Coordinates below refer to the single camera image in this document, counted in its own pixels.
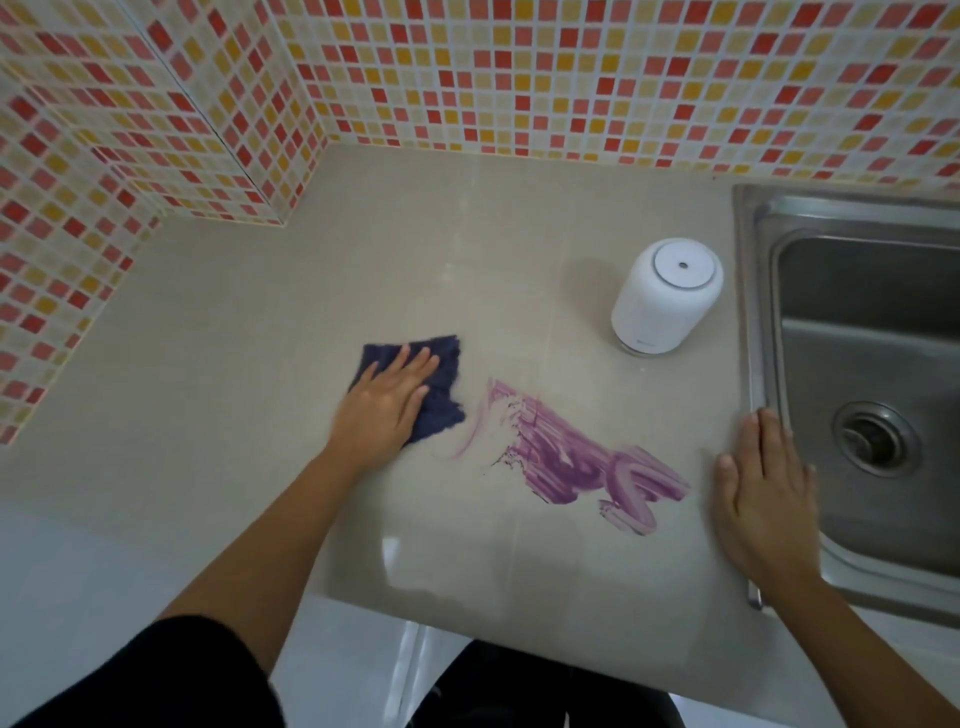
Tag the white cylindrical humidifier body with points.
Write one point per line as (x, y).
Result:
(660, 300)

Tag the person's left hand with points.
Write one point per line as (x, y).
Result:
(382, 420)

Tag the person's right forearm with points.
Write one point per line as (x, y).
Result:
(862, 660)

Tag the person's left forearm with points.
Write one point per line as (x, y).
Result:
(255, 555)

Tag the person's right hand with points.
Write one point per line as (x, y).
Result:
(769, 510)

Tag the black shirt sleeve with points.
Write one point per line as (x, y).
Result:
(157, 675)

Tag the round steel drain strainer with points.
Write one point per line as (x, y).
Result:
(876, 440)

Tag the stainless steel double sink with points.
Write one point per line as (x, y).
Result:
(862, 337)

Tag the purple smear stain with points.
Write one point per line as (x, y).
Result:
(562, 461)

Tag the dark blue cloth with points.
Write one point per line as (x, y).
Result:
(442, 405)

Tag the black trousers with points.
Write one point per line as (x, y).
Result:
(540, 690)

